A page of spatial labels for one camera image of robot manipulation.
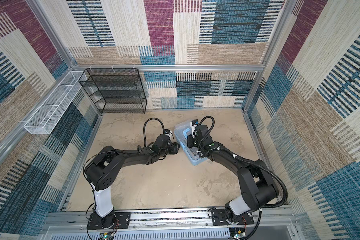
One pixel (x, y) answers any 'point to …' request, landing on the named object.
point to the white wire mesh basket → (45, 118)
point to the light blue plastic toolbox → (181, 130)
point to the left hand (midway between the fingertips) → (178, 144)
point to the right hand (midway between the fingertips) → (188, 139)
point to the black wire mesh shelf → (115, 90)
